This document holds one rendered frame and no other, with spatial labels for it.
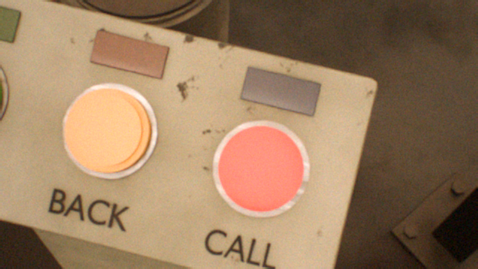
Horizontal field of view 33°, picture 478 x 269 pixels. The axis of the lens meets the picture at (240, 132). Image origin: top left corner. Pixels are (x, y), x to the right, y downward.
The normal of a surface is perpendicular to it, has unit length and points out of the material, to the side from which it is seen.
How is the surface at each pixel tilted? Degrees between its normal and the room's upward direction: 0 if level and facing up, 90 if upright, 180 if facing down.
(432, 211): 0
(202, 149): 20
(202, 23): 90
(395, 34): 0
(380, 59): 0
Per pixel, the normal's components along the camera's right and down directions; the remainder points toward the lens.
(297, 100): -0.05, -0.05
